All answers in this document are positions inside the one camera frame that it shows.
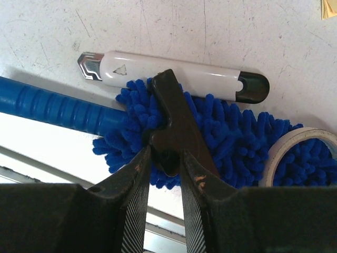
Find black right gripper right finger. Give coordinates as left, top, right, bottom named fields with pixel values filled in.
left=180, top=151, right=336, bottom=252

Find yellow sticky note pad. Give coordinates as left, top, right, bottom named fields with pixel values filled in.
left=321, top=0, right=337, bottom=20

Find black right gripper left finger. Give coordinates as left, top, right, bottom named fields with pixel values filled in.
left=1, top=147, right=151, bottom=252

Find black T-shaped plastic piece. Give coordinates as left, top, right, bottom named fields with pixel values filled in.
left=149, top=69, right=220, bottom=177

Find masking tape roll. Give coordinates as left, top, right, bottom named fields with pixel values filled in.
left=259, top=127, right=336, bottom=187

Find blue microfibre duster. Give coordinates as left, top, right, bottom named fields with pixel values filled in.
left=1, top=77, right=336, bottom=188

